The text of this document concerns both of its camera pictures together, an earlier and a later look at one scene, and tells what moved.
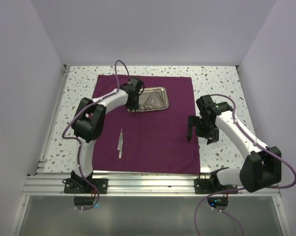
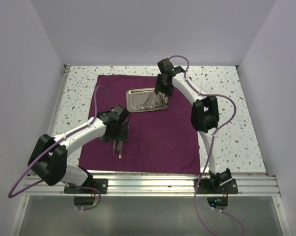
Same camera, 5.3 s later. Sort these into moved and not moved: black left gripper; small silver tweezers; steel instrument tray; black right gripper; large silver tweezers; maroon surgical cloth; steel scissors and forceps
Moved: black left gripper; black right gripper; small silver tweezers
Not moved: large silver tweezers; steel scissors and forceps; steel instrument tray; maroon surgical cloth
